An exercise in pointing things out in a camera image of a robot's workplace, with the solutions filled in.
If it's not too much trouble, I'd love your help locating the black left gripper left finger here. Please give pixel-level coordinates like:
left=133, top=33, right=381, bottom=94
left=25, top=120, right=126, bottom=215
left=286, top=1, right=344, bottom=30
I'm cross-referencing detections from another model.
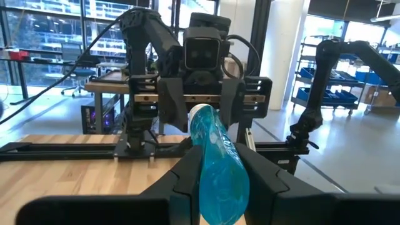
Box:
left=140, top=144, right=204, bottom=225

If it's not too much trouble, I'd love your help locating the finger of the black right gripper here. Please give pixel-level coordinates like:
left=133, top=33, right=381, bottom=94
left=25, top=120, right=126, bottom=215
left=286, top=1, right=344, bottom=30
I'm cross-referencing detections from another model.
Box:
left=219, top=78, right=247, bottom=129
left=157, top=77, right=190, bottom=133

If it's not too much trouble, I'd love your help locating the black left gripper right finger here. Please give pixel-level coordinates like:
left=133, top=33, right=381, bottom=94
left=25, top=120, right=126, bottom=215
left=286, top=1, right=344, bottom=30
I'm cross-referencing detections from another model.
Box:
left=234, top=142, right=326, bottom=225

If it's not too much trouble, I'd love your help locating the teal mouthwash bottle white cap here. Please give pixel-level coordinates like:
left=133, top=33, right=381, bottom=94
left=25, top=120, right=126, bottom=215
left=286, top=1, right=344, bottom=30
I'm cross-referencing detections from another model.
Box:
left=188, top=104, right=251, bottom=225

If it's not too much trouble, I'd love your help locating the white strip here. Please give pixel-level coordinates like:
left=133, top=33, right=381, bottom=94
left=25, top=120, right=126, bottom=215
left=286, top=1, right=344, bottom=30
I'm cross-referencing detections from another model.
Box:
left=244, top=127, right=257, bottom=153

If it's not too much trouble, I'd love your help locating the white column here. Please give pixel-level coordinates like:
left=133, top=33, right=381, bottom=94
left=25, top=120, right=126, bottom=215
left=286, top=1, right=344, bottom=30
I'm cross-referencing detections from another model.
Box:
left=259, top=0, right=306, bottom=111

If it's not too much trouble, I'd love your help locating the wooden desk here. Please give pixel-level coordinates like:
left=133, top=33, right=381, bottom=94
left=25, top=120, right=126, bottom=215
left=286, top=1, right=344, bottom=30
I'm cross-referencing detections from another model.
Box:
left=84, top=70, right=163, bottom=135

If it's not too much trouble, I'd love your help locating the black computer case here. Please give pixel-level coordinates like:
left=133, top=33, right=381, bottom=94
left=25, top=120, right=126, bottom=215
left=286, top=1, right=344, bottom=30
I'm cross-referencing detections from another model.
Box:
left=80, top=95, right=121, bottom=135

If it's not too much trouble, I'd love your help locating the metal cart with blue bins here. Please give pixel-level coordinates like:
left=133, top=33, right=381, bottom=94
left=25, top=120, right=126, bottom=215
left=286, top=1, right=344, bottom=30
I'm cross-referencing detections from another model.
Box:
left=290, top=34, right=368, bottom=116

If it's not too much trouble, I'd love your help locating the grey office chair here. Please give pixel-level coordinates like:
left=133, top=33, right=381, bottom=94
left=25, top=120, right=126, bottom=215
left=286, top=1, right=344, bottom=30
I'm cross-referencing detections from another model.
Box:
left=60, top=42, right=98, bottom=98

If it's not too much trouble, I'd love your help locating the black desk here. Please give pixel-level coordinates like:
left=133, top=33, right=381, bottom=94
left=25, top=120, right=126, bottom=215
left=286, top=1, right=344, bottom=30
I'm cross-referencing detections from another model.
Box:
left=0, top=48, right=94, bottom=106

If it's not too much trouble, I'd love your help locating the brown cardboard box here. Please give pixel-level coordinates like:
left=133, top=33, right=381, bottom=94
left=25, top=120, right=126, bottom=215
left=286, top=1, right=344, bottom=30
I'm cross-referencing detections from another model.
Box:
left=364, top=84, right=398, bottom=108

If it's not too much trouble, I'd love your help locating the red object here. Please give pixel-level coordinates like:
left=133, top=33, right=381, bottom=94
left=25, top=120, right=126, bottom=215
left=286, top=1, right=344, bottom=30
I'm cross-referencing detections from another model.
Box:
left=7, top=49, right=31, bottom=62

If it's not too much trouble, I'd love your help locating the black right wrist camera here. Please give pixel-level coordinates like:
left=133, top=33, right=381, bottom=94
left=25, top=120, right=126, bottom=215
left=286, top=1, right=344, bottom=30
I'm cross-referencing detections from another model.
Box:
left=182, top=26, right=223, bottom=72

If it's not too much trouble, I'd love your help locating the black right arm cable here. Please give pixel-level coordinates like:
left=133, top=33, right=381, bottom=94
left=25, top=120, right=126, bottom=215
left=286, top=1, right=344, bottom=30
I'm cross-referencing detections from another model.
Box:
left=0, top=12, right=128, bottom=126

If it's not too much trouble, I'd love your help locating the glass window wall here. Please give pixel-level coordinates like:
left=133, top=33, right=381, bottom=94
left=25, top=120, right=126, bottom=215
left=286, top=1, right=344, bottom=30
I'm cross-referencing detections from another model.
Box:
left=0, top=0, right=219, bottom=88

